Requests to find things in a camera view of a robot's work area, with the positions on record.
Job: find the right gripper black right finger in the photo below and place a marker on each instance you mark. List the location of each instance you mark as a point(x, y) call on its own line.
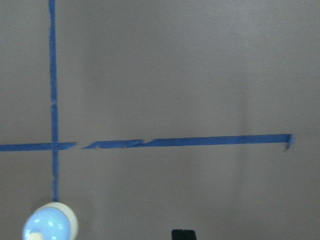
point(189, 234)

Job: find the blue white service bell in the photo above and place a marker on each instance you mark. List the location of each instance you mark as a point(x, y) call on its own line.
point(53, 221)

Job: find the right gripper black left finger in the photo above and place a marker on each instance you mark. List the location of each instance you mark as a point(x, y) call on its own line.
point(177, 234)

